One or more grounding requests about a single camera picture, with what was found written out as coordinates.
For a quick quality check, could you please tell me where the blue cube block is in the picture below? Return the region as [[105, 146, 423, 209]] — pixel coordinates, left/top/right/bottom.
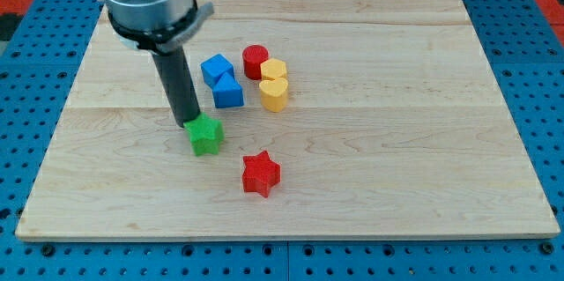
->
[[200, 54, 234, 88]]

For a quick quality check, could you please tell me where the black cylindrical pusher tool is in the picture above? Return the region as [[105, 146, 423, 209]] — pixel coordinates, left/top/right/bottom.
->
[[152, 48, 201, 128]]

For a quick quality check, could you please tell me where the yellow pentagon block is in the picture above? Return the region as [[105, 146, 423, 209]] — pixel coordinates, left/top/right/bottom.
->
[[260, 58, 287, 80]]

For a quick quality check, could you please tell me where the wooden board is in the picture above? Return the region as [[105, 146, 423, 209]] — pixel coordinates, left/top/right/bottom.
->
[[16, 0, 560, 242]]

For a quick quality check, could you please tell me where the green star block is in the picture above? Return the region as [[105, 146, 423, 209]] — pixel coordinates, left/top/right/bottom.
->
[[183, 112, 224, 156]]

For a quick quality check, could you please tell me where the red star block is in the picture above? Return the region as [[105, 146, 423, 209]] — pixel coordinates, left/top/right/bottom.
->
[[241, 151, 281, 198]]

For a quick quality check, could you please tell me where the red cylinder block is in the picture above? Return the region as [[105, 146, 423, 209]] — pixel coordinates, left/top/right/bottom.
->
[[242, 45, 269, 80]]

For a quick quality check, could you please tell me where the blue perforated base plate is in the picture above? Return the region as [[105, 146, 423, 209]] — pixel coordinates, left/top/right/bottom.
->
[[1, 0, 563, 280]]

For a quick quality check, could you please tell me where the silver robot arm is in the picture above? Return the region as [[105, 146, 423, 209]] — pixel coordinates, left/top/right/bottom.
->
[[103, 0, 214, 55]]

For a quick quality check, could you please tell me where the yellow heart block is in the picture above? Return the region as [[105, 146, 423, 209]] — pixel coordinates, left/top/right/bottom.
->
[[259, 78, 289, 113]]

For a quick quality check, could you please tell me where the blue triangle block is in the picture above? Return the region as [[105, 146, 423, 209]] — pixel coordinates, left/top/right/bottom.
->
[[212, 73, 244, 108]]

